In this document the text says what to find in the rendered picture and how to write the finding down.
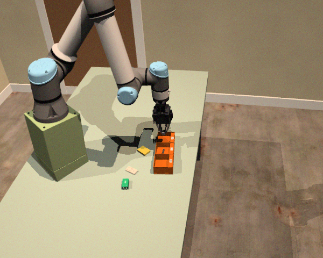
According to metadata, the orange rack of bins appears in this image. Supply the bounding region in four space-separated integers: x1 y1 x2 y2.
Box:
153 132 175 174

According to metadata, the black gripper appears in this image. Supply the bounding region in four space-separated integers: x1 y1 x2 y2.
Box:
152 97 173 134

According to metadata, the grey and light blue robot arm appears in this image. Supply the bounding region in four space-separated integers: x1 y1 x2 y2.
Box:
28 0 171 124

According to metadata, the cream domino tile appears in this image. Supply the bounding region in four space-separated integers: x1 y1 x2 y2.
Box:
125 166 138 175

